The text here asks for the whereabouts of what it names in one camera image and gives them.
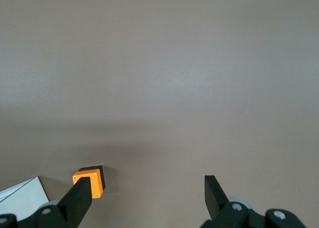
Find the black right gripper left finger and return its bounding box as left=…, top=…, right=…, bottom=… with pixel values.
left=33, top=177, right=93, bottom=228

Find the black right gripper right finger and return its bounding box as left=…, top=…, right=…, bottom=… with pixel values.
left=200, top=175, right=252, bottom=228

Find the orange button enclosure box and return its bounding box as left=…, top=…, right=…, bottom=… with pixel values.
left=72, top=165, right=108, bottom=200

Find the white drawer cabinet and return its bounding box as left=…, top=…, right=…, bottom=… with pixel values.
left=0, top=176, right=50, bottom=220

